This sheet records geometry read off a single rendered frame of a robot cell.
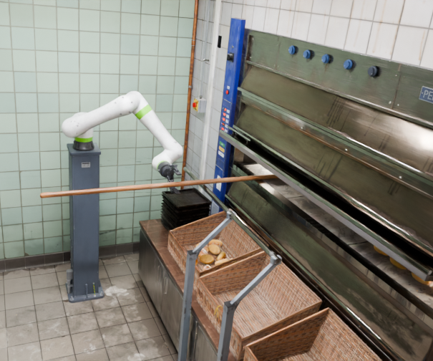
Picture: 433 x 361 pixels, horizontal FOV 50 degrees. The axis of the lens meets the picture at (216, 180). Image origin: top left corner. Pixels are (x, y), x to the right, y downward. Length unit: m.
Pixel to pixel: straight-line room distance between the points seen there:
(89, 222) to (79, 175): 0.38
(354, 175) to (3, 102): 2.55
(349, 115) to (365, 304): 0.89
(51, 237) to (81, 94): 1.24
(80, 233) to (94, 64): 1.27
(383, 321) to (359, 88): 1.06
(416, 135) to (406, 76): 0.24
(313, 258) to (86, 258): 1.79
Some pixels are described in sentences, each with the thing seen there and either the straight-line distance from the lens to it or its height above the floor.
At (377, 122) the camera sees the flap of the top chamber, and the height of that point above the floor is 1.83.
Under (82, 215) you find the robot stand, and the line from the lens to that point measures 3.48.
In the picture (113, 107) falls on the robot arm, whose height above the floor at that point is 1.58.
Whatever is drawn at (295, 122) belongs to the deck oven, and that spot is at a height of 1.66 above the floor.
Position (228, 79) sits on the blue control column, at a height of 1.75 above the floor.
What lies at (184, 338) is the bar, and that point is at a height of 0.37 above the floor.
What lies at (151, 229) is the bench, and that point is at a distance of 3.58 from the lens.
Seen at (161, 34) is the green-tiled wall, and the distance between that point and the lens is 3.85.
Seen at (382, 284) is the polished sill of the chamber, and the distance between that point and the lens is 2.24.
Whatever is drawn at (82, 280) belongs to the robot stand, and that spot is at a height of 0.16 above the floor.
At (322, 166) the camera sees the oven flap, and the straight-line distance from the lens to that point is 2.45.
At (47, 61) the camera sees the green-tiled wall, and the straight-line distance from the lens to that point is 3.70.
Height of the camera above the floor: 2.28
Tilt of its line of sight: 22 degrees down
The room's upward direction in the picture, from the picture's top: 6 degrees clockwise
